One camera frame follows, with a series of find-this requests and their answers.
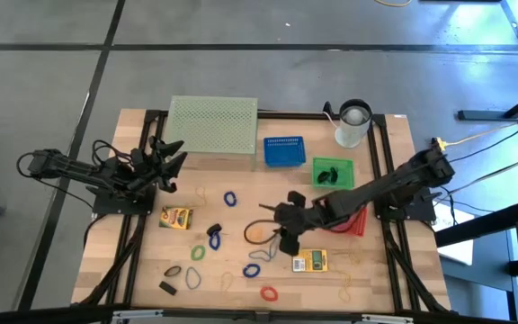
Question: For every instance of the black aluminium table frame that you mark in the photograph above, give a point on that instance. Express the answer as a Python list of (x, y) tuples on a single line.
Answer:
[(286, 115)]

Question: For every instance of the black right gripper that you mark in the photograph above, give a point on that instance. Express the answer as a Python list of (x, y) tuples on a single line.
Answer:
[(299, 219)]

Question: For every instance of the silver frame bracket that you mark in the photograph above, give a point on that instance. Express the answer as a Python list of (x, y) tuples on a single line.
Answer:
[(387, 318), (137, 314)]

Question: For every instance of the pale green perforated metal shelf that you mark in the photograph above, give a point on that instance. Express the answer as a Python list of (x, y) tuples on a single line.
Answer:
[(211, 126)]

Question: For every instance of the yellow rubber band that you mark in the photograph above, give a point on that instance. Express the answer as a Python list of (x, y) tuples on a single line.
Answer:
[(345, 294), (221, 281), (203, 198)]

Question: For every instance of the white cup with black rim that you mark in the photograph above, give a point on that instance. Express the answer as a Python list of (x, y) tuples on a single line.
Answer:
[(353, 126)]

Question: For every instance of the black rectangular block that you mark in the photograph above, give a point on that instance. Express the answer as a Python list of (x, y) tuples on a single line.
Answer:
[(167, 288)]

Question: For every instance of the green plastic basket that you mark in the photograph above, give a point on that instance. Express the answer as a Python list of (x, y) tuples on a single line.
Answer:
[(345, 180)]

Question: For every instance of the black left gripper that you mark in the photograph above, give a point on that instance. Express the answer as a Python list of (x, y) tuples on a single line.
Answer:
[(144, 171)]

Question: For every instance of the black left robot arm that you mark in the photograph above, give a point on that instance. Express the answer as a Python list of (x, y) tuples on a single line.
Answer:
[(74, 168)]

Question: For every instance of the large dark rubber band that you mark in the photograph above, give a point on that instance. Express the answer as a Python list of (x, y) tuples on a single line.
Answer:
[(245, 233)]

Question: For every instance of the blue plastic basket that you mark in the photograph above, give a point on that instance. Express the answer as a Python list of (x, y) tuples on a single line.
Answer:
[(284, 153)]

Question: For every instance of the black rubber band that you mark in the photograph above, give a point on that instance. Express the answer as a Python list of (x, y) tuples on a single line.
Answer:
[(323, 177), (214, 228), (333, 173), (166, 271)]

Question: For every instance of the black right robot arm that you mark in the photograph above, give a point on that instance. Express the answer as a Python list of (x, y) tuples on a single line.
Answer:
[(376, 189)]

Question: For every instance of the red plastic basket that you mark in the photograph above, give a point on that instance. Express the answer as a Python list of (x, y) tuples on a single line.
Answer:
[(359, 222)]

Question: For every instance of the white sheet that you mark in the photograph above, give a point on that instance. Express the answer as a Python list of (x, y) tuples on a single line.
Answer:
[(459, 252)]

